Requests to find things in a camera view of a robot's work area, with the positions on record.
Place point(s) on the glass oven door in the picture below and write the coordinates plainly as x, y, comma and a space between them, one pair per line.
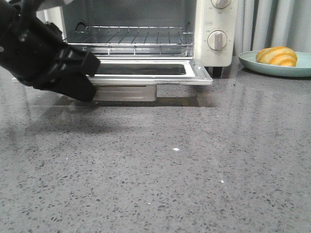
143, 72

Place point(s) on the white Toshiba toaster oven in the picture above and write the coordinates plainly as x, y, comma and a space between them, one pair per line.
197, 16

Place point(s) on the metal oven wire rack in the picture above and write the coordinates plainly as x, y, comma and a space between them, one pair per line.
114, 41

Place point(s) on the upper oven knob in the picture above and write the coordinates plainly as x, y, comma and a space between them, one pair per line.
220, 4

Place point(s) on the orange striped croissant bread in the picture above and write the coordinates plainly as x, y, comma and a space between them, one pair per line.
278, 56

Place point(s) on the lower oven knob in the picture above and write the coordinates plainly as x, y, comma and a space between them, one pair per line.
217, 40

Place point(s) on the oven knob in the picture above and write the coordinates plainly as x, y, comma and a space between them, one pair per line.
220, 4
217, 40

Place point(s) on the teal round plate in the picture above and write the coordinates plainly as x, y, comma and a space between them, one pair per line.
301, 70

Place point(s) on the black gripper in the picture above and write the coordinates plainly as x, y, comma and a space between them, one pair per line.
35, 53

